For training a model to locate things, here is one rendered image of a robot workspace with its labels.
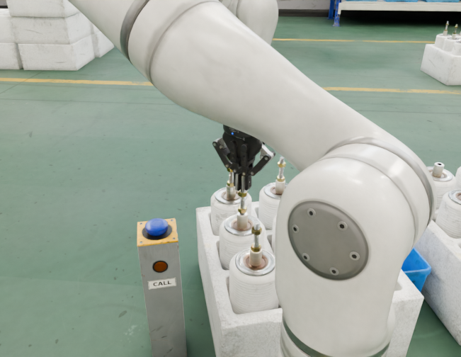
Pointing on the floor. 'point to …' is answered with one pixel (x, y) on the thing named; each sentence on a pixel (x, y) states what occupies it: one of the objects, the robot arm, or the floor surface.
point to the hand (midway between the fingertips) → (242, 181)
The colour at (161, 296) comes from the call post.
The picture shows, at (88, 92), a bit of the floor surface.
